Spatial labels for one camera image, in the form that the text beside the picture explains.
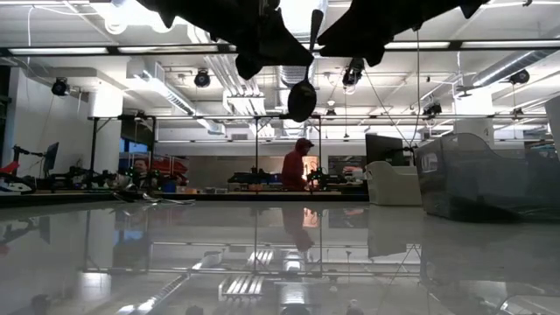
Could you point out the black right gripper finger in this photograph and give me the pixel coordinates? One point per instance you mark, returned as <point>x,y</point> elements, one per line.
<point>345,39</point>

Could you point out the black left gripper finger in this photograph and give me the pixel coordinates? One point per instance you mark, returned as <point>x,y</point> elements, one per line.
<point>284,48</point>

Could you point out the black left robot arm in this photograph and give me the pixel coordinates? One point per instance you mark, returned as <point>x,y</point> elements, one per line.
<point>175,9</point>

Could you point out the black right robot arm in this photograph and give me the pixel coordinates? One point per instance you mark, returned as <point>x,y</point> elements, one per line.
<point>470,6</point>

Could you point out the black ceiling spotlight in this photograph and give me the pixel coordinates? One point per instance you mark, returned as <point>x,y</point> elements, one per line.
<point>202,79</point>
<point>432,109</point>
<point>520,77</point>
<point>60,86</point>
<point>353,74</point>

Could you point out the person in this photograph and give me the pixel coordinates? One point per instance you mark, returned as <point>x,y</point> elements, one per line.
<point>292,168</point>
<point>141,166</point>

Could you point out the light grey plastic bin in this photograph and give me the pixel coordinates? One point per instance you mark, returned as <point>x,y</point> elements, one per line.
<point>391,188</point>

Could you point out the long background workbench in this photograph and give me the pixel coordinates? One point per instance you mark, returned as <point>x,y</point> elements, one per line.
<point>210,198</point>

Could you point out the dark grey plastic bin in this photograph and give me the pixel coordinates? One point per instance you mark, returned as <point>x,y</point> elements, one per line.
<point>481,184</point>

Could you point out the small black background monitor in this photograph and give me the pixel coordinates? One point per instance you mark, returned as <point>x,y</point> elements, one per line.
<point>51,156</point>

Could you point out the red background object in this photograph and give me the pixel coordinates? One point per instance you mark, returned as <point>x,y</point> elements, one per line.
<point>9,168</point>

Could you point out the silver ventilation duct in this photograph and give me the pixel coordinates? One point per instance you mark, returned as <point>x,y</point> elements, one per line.
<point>286,74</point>

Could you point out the black background station frame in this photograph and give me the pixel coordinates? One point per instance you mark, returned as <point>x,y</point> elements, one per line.
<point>256,144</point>

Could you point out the black frame bar with lights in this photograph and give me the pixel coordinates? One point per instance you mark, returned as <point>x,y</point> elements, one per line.
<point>131,48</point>

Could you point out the red wall banner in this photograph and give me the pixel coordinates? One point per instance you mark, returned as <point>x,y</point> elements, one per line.
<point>172,166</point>

